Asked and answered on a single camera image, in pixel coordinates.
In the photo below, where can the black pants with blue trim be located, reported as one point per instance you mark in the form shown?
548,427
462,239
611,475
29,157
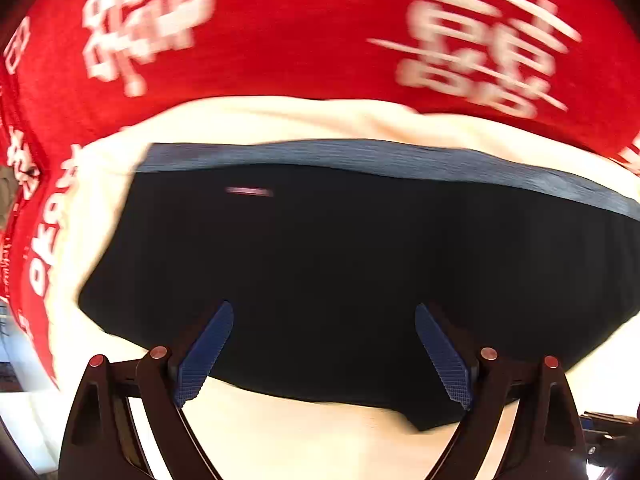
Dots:
325,249

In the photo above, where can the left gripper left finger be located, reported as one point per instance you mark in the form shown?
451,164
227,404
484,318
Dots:
101,439

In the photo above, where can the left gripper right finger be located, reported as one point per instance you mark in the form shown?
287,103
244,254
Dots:
545,440

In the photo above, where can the red wedding sofa cover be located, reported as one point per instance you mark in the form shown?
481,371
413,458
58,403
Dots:
509,59

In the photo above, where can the peach towel mat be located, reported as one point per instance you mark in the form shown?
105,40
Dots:
253,435

